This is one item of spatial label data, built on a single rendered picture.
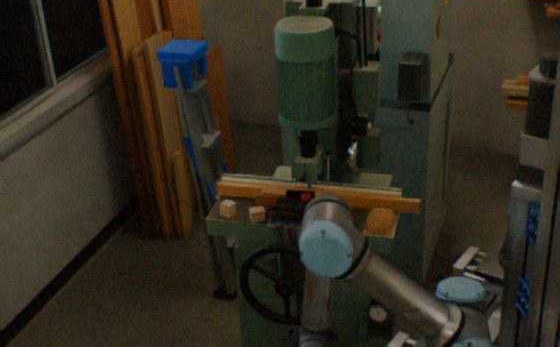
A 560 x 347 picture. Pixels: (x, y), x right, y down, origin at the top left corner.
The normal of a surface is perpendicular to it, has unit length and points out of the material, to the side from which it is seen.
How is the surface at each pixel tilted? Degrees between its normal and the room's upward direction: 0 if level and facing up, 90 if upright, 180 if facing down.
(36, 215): 90
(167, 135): 87
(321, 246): 85
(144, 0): 87
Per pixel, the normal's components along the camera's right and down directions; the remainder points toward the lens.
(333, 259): -0.19, 0.38
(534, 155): -0.56, 0.41
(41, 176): 0.94, 0.12
